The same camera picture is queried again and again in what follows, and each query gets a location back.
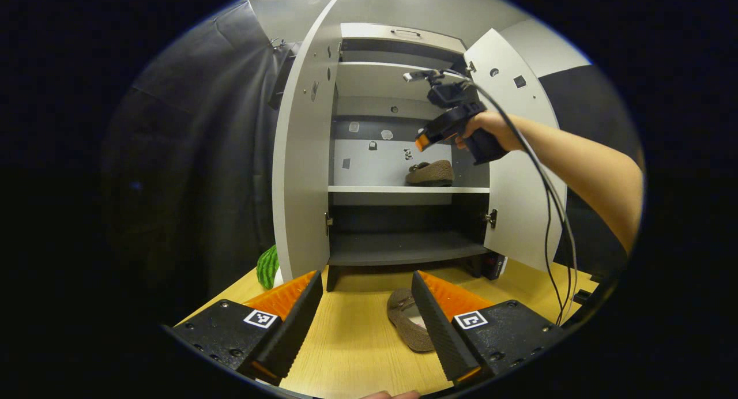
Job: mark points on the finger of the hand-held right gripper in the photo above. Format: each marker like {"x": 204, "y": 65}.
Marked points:
{"x": 429, "y": 138}

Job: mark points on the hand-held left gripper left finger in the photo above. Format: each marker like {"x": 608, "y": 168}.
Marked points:
{"x": 288, "y": 335}

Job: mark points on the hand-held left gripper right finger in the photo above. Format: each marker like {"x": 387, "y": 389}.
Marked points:
{"x": 447, "y": 341}

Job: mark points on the brown fuzzy shoe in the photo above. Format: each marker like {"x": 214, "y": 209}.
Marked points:
{"x": 403, "y": 324}
{"x": 432, "y": 173}

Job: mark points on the white shoe cabinet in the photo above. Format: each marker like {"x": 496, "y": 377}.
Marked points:
{"x": 392, "y": 249}

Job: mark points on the white cabinet door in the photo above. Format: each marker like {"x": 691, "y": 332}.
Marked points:
{"x": 519, "y": 214}
{"x": 300, "y": 157}

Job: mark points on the white cabinet drawer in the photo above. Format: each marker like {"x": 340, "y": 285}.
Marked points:
{"x": 369, "y": 34}

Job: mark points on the watermelon plush toy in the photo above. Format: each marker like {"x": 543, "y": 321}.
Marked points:
{"x": 267, "y": 267}

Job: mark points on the printed box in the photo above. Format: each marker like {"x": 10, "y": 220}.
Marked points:
{"x": 494, "y": 266}

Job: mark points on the small black block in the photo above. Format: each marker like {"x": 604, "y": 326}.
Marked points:
{"x": 582, "y": 296}

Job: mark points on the metal clip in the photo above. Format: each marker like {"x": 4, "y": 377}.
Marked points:
{"x": 278, "y": 42}

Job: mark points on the black backdrop cloth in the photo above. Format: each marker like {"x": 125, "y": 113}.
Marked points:
{"x": 190, "y": 174}

